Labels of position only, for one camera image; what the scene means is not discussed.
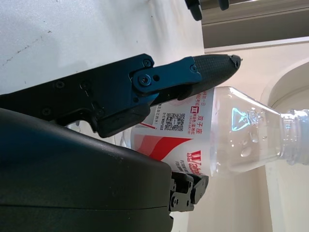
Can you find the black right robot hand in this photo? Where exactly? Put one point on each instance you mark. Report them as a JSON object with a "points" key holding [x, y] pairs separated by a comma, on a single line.
{"points": [[72, 181]]}

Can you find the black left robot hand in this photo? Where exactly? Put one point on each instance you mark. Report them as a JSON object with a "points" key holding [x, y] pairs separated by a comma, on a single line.
{"points": [[195, 9]]}

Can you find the clear water bottle red label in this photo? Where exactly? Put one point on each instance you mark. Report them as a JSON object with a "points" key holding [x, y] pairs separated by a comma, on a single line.
{"points": [[229, 135]]}

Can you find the white arched panel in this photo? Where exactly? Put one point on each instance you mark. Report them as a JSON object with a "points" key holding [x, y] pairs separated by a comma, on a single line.
{"points": [[285, 79]]}

